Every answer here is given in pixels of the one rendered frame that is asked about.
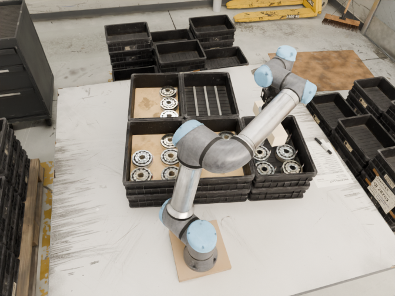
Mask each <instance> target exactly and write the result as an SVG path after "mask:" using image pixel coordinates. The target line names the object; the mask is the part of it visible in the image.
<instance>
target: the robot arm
mask: <svg viewBox="0 0 395 296"><path fill-rule="evenodd" d="M296 54H297V52H296V50H295V48H293V47H291V46H288V45H283V46H280V47H278V49H277V52H276V56H275V57H274V58H272V59H271V60H270V61H268V62H266V63H265V64H264V65H262V66H261V67H259V68H258V69H257V70H256V71H255V73H254V79H255V82H256V83H257V85H259V86H260V87H262V92H263V96H262V92H261V95H260V97H261V98H262V101H263V103H264V104H263V105H262V106H259V114H258V115H257V116H256V117H255V118H254V119H253V120H252V121H251V122H250V123H249V124H248V125H247V126H246V127H245V128H244V129H243V130H242V131H241V132H240V133H239V134H238V135H237V136H232V137H231V138H230V139H229V140H225V139H223V138H222V137H220V136H219V135H218V134H216V133H215V132H213V131H212V130H210V129H209V128H207V127H206V126H205V125H204V124H203V123H200V122H198V121H197V120H189V121H187V122H185V123H184V124H183V125H181V127H180V128H178V130H177V131H176V132H175V134H174V136H173V139H172V143H173V145H174V146H175V147H177V148H178V152H177V160H178V162H179V167H178V173H177V176H176V181H175V186H174V190H173V195H172V198H170V199H168V200H166V201H165V202H164V204H163V205H162V208H160V211H159V219H160V221H161V222H162V223H163V225H164V226H166V227H167V228H168V229H169V230H170V231H171V232H172V233H173V234H174V235H175V236H176V237H177V238H178V239H180V240H181V241H182V242H183V243H184V244H185V248H184V251H183V258H184V261H185V263H186V265H187V266H188V267H189V268H190V269H191V270H193V271H196V272H199V273H202V272H206V271H209V270H210V269H211V268H213V266H214V265H215V264H216V261H217V248H216V242H217V235H216V230H215V228H214V226H213V225H212V224H211V223H210V222H208V221H206V220H201V219H199V218H198V217H197V216H196V215H195V214H194V211H195V206H194V204H193V200H194V198H195V193H196V189H197V187H198V183H199V179H200V175H201V172H202V169H203V168H204V169H205V170H207V171H209V172H211V173H217V174H221V173H228V172H231V171H234V170H237V169H239V168H241V167H242V166H244V165H245V164H247V163H248V162H249V161H250V160H251V159H252V158H253V156H254V155H255V153H254V151H255V150H256V149H257V148H258V147H259V146H260V145H261V144H262V142H263V141H264V140H265V139H266V138H267V137H268V136H269V135H270V134H271V132H272V131H274V130H275V128H277V126H278V125H279V124H280V123H281V122H282V121H283V120H284V119H285V117H286V116H287V115H288V114H290V112H291V111H292V110H293V109H294V108H295V107H296V106H297V105H298V104H299V103H304V104H308V103H309V102H310V101H311V100H312V98H313V96H314V95H315V93H316V90H317V87H316V85H314V84H313V83H311V82H309V81H308V80H306V79H303V78H301V77H300V76H297V75H295V74H294V73H292V72H291V71H292V67H293V64H294V62H295V58H296ZM266 88H267V89H266Z"/></svg>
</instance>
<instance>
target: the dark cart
mask: <svg viewBox="0 0 395 296"><path fill-rule="evenodd" d="M53 84H54V76H53V73H52V70H51V67H50V65H49V62H48V60H47V58H46V55H45V52H44V50H43V47H42V44H41V42H40V39H39V36H38V34H37V31H36V29H35V26H34V23H33V21H32V18H31V16H30V13H29V11H28V8H27V5H26V3H25V0H6V1H0V118H3V117H4V118H6V119H7V121H8V123H7V124H8V125H9V128H10V129H12V130H13V126H12V123H20V122H28V121H33V120H41V119H45V121H46V124H47V125H48V126H50V125H52V122H51V118H52V102H53Z"/></svg>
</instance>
